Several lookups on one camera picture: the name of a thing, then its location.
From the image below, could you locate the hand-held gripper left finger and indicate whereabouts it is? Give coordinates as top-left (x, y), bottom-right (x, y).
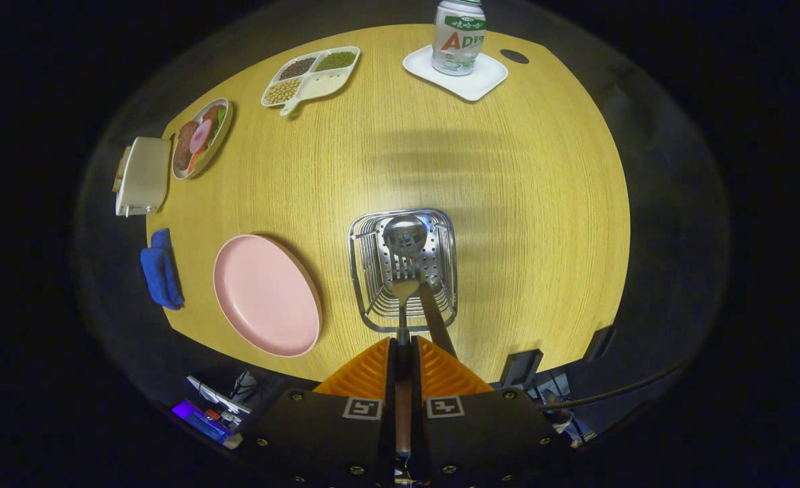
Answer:
top-left (239, 337), bottom-right (398, 488)

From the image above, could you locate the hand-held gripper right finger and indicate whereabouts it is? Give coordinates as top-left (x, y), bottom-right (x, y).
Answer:
top-left (410, 336), bottom-right (571, 488)

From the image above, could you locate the metal fork with wooden handle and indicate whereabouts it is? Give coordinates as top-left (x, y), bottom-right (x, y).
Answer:
top-left (387, 254), bottom-right (422, 475)

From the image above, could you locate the metal spoon with wooden handle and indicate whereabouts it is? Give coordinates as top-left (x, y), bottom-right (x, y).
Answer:
top-left (383, 217), bottom-right (459, 360)

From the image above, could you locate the pink plate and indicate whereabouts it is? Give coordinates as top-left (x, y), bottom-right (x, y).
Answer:
top-left (213, 234), bottom-right (323, 358)

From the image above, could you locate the purple lit device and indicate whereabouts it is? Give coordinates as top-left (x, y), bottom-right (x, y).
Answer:
top-left (173, 400), bottom-right (234, 445)

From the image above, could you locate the blue folded cloth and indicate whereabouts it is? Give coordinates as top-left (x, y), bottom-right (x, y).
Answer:
top-left (140, 228), bottom-right (185, 311)

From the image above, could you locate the grey oval food plate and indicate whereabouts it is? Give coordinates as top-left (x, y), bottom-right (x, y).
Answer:
top-left (171, 98), bottom-right (234, 180)

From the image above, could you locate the white divided tray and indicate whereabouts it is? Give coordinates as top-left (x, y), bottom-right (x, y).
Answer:
top-left (261, 46), bottom-right (361, 116)

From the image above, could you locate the white square coaster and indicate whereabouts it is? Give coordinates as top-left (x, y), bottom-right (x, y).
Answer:
top-left (402, 45), bottom-right (509, 102)

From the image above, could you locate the brown meat piece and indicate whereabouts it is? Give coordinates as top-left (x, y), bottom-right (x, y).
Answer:
top-left (175, 121), bottom-right (199, 171)

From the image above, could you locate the heap of yellow soybeans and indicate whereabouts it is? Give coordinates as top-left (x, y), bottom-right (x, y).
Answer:
top-left (265, 79), bottom-right (302, 105)

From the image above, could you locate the white toaster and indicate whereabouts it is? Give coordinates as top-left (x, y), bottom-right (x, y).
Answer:
top-left (115, 137), bottom-right (172, 218)

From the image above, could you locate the heap of green beans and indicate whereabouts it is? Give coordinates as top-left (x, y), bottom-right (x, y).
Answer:
top-left (315, 52), bottom-right (358, 72)

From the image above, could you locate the heap of dark beans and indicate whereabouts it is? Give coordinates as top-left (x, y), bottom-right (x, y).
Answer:
top-left (278, 57), bottom-right (317, 81)

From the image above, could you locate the toast slice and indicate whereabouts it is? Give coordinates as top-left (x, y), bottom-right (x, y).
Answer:
top-left (112, 146), bottom-right (131, 192)

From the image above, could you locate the white bottle with green label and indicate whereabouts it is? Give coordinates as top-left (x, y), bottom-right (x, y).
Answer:
top-left (431, 0), bottom-right (487, 76)

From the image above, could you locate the metal wire basket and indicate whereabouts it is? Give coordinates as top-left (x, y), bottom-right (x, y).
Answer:
top-left (348, 208), bottom-right (459, 333)

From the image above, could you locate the black table bracket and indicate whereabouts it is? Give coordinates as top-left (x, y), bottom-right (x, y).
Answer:
top-left (584, 325), bottom-right (616, 360)
top-left (500, 349), bottom-right (544, 388)

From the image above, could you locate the black cable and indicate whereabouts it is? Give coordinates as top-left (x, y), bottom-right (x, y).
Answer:
top-left (539, 363), bottom-right (685, 411)

